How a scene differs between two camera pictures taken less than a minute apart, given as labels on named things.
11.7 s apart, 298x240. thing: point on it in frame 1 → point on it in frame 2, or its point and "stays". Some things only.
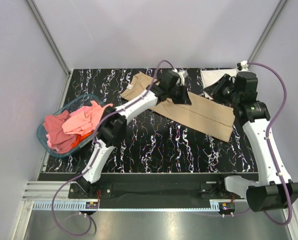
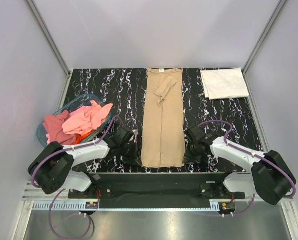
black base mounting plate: x=163 y=187 stays
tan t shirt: x=209 y=115 → x=164 y=132
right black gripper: x=214 y=90 → x=188 y=158
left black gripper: x=183 y=98 → x=134 y=159
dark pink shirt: x=62 y=141 stays
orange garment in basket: x=79 y=138 stays
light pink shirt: x=84 y=120 stays
